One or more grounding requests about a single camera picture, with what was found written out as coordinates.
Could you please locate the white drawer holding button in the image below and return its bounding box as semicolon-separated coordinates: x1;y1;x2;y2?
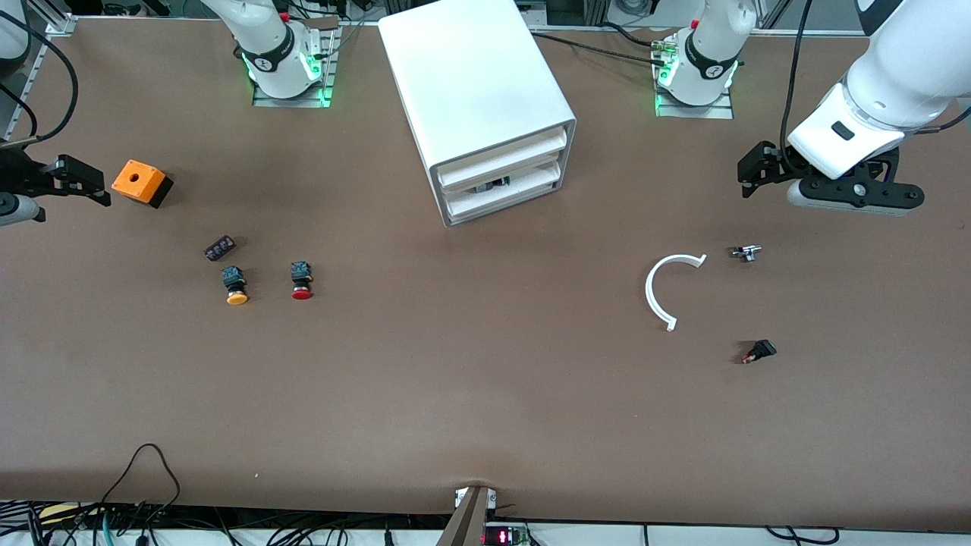
444;159;566;224

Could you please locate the yellow mushroom push button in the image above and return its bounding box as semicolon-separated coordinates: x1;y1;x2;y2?
221;265;250;306

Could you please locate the white shallow drawer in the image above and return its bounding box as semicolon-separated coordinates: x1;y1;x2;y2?
436;125;568;190

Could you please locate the white drawer cabinet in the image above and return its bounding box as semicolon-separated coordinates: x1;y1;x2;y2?
378;0;577;227

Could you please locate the white curved plastic arc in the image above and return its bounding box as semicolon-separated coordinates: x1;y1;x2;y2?
645;253;709;333

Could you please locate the red LED display module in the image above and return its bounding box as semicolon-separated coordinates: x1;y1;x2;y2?
483;523;532;546

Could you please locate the orange button enclosure box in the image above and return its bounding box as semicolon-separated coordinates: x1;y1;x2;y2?
112;158;174;210

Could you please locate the black left camera bracket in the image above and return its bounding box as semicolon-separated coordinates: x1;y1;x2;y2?
800;152;926;212

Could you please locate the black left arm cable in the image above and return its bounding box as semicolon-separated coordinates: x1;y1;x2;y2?
780;0;815;177

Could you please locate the aluminium frame rail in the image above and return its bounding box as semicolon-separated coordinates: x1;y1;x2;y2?
0;15;77;141

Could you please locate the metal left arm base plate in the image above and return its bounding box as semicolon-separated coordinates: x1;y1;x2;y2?
656;30;735;120

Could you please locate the black cable at base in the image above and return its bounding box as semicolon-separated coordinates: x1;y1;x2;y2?
527;21;672;69

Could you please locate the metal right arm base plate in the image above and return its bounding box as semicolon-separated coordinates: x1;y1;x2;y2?
253;27;335;108

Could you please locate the black looped cable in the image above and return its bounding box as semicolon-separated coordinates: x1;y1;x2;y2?
99;444;181;524

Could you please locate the brown camera mount post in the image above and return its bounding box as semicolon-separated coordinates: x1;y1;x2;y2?
436;485;494;546

